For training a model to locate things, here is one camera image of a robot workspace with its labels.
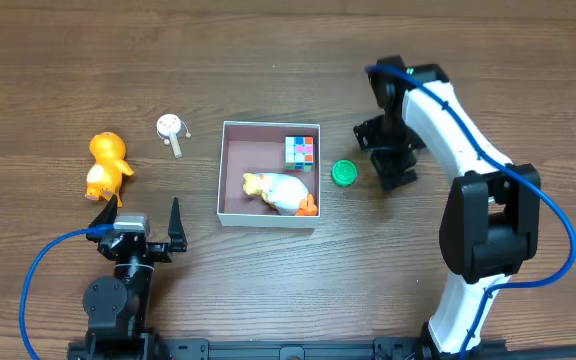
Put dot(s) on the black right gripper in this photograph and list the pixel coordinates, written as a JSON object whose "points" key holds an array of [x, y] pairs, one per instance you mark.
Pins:
{"points": [[393, 160]]}

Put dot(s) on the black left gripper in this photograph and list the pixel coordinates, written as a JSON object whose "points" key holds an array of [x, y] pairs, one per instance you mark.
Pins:
{"points": [[144, 250]]}

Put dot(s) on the green round cap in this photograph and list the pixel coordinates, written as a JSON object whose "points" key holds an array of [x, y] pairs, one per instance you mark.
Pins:
{"points": [[344, 173]]}

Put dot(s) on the multicoloured puzzle cube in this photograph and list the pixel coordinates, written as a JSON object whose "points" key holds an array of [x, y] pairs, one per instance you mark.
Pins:
{"points": [[299, 153]]}

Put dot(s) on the white and yellow duck toy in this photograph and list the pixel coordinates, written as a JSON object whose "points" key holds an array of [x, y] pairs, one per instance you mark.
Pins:
{"points": [[287, 194]]}

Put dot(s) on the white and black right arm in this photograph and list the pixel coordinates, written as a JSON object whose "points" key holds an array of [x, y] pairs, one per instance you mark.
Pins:
{"points": [[490, 222]]}

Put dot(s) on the orange dinosaur toy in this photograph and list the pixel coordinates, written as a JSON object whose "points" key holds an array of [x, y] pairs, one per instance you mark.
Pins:
{"points": [[104, 179]]}

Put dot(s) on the white wooden rattle drum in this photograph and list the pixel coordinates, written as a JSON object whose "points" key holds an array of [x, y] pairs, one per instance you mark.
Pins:
{"points": [[169, 128]]}

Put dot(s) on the white box with pink interior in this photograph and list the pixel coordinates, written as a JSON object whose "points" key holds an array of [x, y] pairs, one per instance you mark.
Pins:
{"points": [[251, 149]]}

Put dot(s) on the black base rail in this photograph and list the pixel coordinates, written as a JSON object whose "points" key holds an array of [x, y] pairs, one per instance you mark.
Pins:
{"points": [[381, 348]]}

